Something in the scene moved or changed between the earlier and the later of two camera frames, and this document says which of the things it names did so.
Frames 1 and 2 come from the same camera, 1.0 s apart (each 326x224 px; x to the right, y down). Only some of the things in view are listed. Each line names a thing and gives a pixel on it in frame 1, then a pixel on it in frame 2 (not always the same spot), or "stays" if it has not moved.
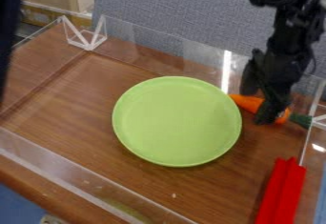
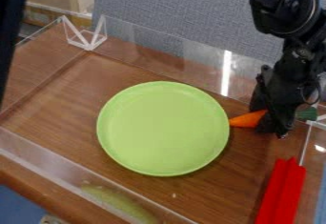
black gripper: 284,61 -> 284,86
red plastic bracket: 280,202 stays
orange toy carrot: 251,104 -> 251,119
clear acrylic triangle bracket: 83,38 stays
